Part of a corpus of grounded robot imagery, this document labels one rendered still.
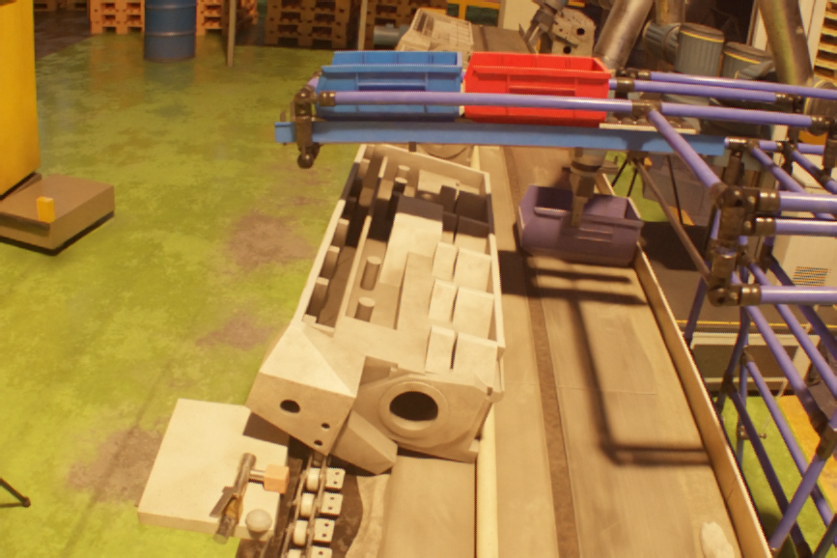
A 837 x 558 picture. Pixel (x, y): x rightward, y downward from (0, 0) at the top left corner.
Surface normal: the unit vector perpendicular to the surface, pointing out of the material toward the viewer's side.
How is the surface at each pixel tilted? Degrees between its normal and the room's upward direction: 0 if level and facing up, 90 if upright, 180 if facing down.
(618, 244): 92
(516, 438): 0
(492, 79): 92
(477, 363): 22
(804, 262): 90
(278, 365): 39
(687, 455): 1
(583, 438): 0
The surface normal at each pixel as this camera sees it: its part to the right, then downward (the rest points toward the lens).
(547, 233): -0.08, 0.47
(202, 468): 0.09, -0.89
